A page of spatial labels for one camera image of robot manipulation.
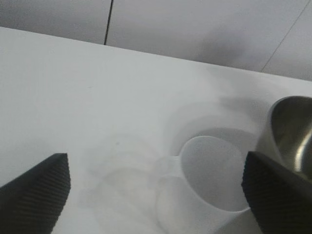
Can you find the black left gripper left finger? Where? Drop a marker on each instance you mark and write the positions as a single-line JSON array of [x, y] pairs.
[[31, 202]]

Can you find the stainless steel mixing bowl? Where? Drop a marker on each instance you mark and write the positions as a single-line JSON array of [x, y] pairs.
[[287, 126]]

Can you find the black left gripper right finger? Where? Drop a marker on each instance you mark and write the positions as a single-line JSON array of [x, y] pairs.
[[280, 200]]

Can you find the translucent plastic measuring cup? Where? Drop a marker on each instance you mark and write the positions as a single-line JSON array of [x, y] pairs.
[[212, 175]]

